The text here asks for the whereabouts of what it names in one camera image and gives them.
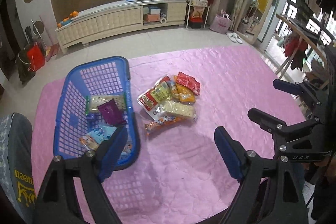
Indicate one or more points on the cream TV cabinet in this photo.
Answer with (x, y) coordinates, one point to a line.
(118, 18)

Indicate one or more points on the oranges on cabinet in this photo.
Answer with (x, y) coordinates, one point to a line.
(68, 19)

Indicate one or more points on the red bag on floor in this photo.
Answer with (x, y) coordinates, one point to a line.
(35, 57)

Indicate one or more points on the teal striped snack bag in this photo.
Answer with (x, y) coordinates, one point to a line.
(93, 139)

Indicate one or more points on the blue plastic basket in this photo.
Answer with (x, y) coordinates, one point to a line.
(85, 88)

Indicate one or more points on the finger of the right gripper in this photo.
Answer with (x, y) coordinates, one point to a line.
(273, 121)
(291, 88)

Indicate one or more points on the red snack packet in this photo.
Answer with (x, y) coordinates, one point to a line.
(189, 82)

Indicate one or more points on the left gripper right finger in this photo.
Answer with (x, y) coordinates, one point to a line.
(268, 192)

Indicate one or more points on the orange striped snack bar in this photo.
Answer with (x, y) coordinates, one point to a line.
(163, 121)

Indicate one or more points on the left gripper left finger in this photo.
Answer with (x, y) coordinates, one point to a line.
(57, 199)

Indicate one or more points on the white slippers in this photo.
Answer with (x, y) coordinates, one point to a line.
(234, 37)

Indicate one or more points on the pink gift bag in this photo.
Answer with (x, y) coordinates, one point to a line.
(221, 23)

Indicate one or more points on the standing mirror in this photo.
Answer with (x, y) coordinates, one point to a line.
(251, 17)

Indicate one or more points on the large cracker pack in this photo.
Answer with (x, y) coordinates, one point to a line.
(178, 109)

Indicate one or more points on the purple snack packet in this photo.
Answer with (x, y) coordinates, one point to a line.
(111, 113)

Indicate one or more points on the orange bun snack packet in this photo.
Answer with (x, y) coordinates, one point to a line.
(182, 93)

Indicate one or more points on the grey lace cushion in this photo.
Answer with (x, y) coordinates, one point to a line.
(17, 185)

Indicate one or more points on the green-edged cracker pack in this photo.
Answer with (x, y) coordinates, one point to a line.
(93, 102)

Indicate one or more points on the red pickle snack pouch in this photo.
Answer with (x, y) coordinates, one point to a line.
(151, 99)

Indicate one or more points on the pink quilted table cloth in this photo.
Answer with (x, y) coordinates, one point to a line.
(179, 175)

